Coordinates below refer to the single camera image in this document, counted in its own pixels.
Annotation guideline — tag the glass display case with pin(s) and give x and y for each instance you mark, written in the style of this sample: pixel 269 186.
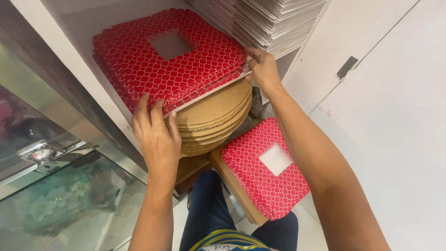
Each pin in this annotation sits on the glass display case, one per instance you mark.
pixel 52 157

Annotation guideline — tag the white cabinet door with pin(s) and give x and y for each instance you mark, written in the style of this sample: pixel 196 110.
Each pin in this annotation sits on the white cabinet door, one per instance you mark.
pixel 376 115

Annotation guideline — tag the person's striped shirt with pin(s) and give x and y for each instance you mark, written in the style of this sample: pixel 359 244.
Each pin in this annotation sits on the person's striped shirt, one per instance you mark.
pixel 226 242

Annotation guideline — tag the person's right fingers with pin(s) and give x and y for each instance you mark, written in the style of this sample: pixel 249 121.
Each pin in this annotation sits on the person's right fingers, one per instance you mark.
pixel 251 62

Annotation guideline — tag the brown cardboard carton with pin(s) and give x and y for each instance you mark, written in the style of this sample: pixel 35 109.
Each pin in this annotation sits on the brown cardboard carton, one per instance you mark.
pixel 233 184

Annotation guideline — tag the metal glass door lock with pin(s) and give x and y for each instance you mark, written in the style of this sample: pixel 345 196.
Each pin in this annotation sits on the metal glass door lock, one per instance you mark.
pixel 43 155

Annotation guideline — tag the white shelf unit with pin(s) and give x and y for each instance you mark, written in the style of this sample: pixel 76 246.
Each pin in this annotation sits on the white shelf unit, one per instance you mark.
pixel 104 87

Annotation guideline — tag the person's blue jeans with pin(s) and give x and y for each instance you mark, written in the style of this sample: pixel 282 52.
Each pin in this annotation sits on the person's blue jeans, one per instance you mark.
pixel 223 216

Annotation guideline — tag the stack of red patterned box lids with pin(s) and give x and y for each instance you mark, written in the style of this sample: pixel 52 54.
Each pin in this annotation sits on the stack of red patterned box lids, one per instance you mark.
pixel 167 62

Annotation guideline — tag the pile of red windowed lids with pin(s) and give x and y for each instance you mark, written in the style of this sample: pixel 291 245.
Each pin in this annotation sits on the pile of red windowed lids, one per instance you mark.
pixel 264 167

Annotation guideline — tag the person's left hand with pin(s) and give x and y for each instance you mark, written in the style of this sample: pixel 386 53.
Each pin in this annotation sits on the person's left hand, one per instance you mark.
pixel 158 139

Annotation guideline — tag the stack of white flat cartons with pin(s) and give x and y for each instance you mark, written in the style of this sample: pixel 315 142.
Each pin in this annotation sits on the stack of white flat cartons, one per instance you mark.
pixel 264 22

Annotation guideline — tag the stack of round brown cardboard bases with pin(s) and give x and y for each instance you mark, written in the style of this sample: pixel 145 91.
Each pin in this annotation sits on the stack of round brown cardboard bases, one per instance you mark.
pixel 212 118

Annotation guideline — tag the person's right hand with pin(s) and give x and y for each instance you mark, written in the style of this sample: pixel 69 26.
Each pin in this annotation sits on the person's right hand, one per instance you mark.
pixel 264 71

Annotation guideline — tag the grey door hinge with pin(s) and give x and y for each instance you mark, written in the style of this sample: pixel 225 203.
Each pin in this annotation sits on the grey door hinge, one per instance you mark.
pixel 346 67

